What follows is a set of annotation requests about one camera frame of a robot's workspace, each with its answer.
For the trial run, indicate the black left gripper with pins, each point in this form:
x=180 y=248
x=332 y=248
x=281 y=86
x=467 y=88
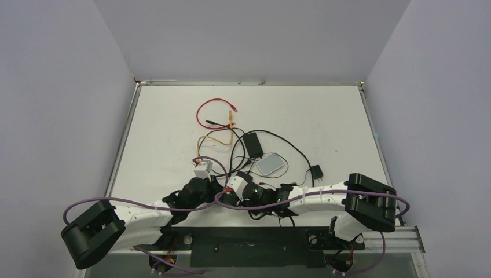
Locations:
x=216 y=189

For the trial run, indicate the small black wall adapter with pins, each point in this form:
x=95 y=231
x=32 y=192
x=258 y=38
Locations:
x=316 y=172

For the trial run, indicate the black ribbed network switch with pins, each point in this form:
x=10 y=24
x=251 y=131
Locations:
x=241 y=176

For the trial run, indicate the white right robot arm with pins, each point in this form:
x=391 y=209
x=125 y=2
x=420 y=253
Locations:
x=360 y=204

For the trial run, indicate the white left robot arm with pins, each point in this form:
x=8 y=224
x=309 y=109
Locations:
x=112 y=223

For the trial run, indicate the white square network box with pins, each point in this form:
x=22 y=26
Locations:
x=270 y=164

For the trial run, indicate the black power brick adapter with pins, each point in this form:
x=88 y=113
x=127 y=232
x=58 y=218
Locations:
x=252 y=145

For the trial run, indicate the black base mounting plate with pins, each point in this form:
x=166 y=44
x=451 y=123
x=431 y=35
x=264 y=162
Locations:
x=255 y=247

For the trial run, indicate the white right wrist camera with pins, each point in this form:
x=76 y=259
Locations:
x=237 y=187

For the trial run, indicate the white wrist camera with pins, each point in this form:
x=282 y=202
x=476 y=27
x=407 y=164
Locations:
x=203 y=169
x=237 y=187

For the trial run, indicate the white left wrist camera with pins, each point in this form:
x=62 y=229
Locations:
x=203 y=169

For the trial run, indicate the aluminium frame rail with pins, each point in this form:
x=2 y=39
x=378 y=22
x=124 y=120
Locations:
x=123 y=139

